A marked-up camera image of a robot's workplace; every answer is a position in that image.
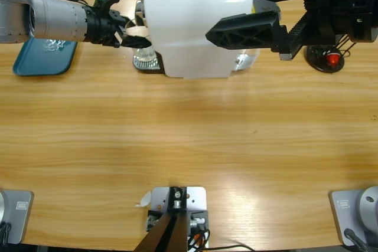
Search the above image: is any clear glass cup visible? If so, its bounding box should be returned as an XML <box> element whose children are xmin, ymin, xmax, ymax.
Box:
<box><xmin>125</xmin><ymin>18</ymin><xmax>157</xmax><ymax>61</ymax></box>

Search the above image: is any red coffee capsule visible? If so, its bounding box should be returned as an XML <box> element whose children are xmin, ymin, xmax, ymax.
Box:
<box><xmin>326</xmin><ymin>53</ymin><xmax>340</xmax><ymax>67</ymax></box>

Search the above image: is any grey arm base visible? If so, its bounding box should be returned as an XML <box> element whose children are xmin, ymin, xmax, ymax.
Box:
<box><xmin>0</xmin><ymin>189</ymin><xmax>35</xmax><ymax>246</ymax></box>
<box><xmin>329</xmin><ymin>186</ymin><xmax>378</xmax><ymax>247</ymax></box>

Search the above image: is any white capsule coffee machine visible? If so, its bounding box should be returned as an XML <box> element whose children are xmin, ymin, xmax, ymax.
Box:
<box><xmin>134</xmin><ymin>0</ymin><xmax>261</xmax><ymax>80</ymax></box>

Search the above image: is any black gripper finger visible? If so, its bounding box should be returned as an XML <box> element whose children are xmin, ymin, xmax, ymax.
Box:
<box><xmin>205</xmin><ymin>9</ymin><xmax>289</xmax><ymax>54</ymax></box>

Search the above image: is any black base cable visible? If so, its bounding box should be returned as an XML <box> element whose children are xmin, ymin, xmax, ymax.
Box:
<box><xmin>0</xmin><ymin>221</ymin><xmax>12</xmax><ymax>246</ymax></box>
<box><xmin>344</xmin><ymin>228</ymin><xmax>370</xmax><ymax>252</ymax></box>

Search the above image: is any white paper tab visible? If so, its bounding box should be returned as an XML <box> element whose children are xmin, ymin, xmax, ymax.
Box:
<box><xmin>135</xmin><ymin>191</ymin><xmax>153</xmax><ymax>208</ymax></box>

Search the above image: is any thin black cable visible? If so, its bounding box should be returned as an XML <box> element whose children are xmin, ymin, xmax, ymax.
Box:
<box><xmin>206</xmin><ymin>244</ymin><xmax>256</xmax><ymax>252</ymax></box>

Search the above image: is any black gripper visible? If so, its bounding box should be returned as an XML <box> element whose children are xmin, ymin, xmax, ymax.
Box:
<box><xmin>250</xmin><ymin>0</ymin><xmax>378</xmax><ymax>61</ymax></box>
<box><xmin>84</xmin><ymin>5</ymin><xmax>153</xmax><ymax>50</ymax></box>

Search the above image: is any black capsule holder with rods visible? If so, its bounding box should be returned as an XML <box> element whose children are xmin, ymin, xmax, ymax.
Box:
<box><xmin>305</xmin><ymin>34</ymin><xmax>353</xmax><ymax>74</ymax></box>

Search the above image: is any teal plastic tray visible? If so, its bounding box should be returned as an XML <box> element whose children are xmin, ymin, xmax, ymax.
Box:
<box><xmin>12</xmin><ymin>38</ymin><xmax>79</xmax><ymax>77</ymax></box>

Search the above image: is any clear water tank grey lid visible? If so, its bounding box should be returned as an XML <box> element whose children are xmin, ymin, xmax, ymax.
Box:
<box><xmin>236</xmin><ymin>0</ymin><xmax>282</xmax><ymax>71</ymax></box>

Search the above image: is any metal grated drip tray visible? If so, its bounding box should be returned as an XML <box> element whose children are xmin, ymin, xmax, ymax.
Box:
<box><xmin>132</xmin><ymin>55</ymin><xmax>163</xmax><ymax>73</ymax></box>

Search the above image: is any orange and black cable bundle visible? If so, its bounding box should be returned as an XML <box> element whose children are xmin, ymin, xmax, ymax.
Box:
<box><xmin>187</xmin><ymin>228</ymin><xmax>211</xmax><ymax>250</ymax></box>

